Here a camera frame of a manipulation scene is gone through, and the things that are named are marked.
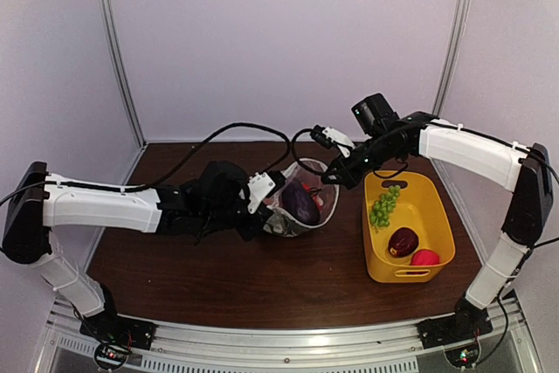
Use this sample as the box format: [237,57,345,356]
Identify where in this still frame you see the black left camera cable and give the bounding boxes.
[43,121,293,193]

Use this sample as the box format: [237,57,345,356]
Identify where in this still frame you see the left aluminium frame post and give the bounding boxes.
[100,0,147,149]

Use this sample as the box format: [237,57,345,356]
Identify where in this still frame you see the yellow plastic basket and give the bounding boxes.
[362,170,456,283]

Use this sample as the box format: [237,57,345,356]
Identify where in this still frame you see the aluminium frame post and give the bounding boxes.
[431,0,471,115]
[100,0,147,149]

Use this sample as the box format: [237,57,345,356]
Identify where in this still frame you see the pink toy fruit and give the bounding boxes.
[411,249,440,266]

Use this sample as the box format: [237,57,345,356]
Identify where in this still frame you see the black right camera cable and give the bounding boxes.
[290,126,342,173]

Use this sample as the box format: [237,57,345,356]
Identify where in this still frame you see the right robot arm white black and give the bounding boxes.
[321,93,556,340]

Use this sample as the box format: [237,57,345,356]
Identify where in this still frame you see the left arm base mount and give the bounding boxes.
[76,311,156,350]

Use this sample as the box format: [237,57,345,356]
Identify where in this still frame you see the right aluminium frame post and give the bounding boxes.
[431,0,471,115]

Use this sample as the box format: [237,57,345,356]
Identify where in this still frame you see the purple toy eggplant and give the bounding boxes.
[281,182,321,225]

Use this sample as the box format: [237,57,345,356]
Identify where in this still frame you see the right circuit board with leds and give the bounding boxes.
[445,346,480,369]

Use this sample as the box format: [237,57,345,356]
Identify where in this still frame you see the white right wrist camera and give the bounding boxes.
[310,125,355,158]

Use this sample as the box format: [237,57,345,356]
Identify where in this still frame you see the clear polka dot zip bag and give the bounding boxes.
[263,162,340,238]

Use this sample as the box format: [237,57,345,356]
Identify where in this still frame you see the circuit board with leds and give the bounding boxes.
[445,346,480,369]
[93,343,130,370]

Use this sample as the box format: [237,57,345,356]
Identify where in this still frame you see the left circuit board with leds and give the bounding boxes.
[93,343,130,370]

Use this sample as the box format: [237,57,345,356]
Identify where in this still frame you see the front aluminium rail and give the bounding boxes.
[43,298,538,373]

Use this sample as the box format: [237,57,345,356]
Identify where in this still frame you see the dark red toy beet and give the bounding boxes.
[388,227,419,258]

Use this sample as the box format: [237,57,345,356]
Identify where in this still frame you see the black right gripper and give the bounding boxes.
[322,131,402,189]

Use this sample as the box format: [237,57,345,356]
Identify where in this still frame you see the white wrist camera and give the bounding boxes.
[247,170,286,214]
[310,125,355,158]

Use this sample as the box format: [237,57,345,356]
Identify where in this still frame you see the black camera cable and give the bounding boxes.
[290,126,342,173]
[43,121,293,193]

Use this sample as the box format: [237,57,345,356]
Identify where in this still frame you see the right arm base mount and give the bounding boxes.
[417,309,493,349]

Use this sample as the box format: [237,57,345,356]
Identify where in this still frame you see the green toy grapes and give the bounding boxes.
[369,185,401,229]

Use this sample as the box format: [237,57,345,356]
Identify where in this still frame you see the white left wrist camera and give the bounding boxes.
[247,170,286,214]

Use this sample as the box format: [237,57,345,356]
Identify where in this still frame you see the red toy cherries bunch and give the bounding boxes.
[301,183,324,211]

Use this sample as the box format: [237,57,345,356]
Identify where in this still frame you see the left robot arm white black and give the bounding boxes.
[1,162,278,342]

